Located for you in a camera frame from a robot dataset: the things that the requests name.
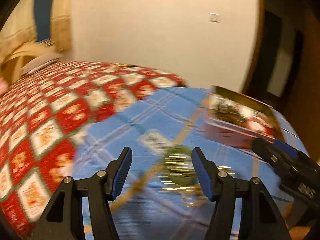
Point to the striped pillow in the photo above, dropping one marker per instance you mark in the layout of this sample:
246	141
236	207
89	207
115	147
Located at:
40	62

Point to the pink pillow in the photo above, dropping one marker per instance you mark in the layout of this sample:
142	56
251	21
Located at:
3	86

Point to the cream wooden headboard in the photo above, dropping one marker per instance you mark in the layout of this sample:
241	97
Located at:
12	65

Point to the beige floral right curtain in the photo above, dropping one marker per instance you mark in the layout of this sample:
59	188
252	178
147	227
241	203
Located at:
60	25

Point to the window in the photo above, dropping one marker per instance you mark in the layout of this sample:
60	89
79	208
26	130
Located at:
42	13

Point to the green jade bangle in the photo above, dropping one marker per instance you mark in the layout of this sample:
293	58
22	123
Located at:
177	166

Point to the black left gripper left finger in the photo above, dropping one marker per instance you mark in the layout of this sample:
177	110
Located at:
62	217

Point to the brown wooden wardrobe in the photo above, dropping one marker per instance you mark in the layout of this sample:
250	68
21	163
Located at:
302	107

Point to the blue plaid bed sheet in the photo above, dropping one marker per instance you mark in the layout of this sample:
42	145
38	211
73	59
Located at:
148	207

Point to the pink metal tin box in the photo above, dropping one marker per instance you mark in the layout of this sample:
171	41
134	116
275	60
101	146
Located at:
235	119

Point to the beige floral left curtain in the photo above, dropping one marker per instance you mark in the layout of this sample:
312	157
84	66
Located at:
10	42

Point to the brown wooden door frame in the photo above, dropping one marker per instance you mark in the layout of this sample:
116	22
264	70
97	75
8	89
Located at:
256	47

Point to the white wall switch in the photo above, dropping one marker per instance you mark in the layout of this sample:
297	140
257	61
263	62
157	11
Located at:
214	17

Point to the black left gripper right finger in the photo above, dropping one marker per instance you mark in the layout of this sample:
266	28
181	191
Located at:
260	217

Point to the red patterned quilt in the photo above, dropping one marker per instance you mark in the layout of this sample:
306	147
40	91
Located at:
44	117

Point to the beige floral curtain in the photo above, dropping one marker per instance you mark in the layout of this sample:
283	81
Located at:
60	25
10	42

